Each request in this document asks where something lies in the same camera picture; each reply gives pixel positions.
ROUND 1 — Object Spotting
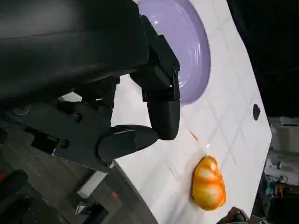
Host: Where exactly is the white workshop equipment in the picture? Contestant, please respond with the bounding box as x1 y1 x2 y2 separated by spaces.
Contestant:
268 116 299 152

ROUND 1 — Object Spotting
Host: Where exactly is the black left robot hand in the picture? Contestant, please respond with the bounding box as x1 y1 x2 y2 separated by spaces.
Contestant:
0 0 181 174

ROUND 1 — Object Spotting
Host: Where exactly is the lilac plate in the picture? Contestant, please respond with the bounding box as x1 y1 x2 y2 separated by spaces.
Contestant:
137 0 212 106

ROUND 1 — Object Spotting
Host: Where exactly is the thin orange sliver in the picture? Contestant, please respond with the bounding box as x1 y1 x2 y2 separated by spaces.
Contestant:
187 128 199 141

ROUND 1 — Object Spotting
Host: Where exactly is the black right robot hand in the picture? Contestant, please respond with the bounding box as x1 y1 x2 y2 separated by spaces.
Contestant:
219 206 267 224

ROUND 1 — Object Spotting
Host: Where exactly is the black table cable grommet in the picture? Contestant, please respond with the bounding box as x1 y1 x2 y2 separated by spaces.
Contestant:
252 103 261 121

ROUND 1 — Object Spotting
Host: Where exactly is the orange and white bread roll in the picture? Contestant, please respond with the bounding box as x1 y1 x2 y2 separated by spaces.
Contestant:
191 155 228 212

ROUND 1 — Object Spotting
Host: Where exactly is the white table leg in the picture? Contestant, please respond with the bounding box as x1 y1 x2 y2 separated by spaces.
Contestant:
76 171 106 199

